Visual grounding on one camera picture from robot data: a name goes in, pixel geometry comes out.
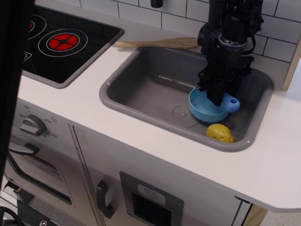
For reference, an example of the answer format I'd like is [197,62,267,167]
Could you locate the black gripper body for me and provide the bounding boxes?
[197,15,254,94]

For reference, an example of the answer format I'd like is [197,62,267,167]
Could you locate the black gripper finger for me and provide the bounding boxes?
[206,82,225,106]

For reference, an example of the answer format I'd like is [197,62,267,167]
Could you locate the grey spoon with blue handle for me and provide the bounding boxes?
[222,92,240,113]

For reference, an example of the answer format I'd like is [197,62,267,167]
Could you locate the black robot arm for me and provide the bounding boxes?
[197,0,264,106]

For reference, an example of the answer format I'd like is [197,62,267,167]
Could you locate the light blue bowl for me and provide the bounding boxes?
[189,89,229,123]

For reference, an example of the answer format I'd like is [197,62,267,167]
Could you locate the grey sink basin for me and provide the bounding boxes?
[99,48,273,152]

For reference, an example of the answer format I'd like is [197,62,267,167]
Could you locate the yellow toy cheese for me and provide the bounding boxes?
[206,123,235,143]

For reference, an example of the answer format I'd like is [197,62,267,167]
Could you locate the wooden spatula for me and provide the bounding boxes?
[115,37,198,49]

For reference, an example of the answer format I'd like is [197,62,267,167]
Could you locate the wooden side panel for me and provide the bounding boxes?
[282,37,301,91]

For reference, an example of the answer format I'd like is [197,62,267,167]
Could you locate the black hanging cylinder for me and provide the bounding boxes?
[150,0,164,8]

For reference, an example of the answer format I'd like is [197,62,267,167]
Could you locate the grey dishwasher panel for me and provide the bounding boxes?
[119,171,184,226]

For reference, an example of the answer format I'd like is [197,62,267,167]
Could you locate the black toy stovetop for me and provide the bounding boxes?
[22,6,124,89]

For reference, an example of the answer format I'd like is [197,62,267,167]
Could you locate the grey oven knob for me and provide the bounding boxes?
[19,114,48,137]

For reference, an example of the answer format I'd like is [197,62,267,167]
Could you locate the oven door window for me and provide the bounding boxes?
[8,152,72,205]

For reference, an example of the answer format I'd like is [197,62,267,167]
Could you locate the grey cabinet door handle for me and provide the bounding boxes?
[96,180,115,219]

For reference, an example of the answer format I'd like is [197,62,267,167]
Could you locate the grey oven door handle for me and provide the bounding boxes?
[8,142,40,156]

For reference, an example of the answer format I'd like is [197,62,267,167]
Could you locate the black foreground post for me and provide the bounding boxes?
[0,0,35,178]

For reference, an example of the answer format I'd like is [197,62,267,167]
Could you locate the black cable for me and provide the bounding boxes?
[0,206,24,226]

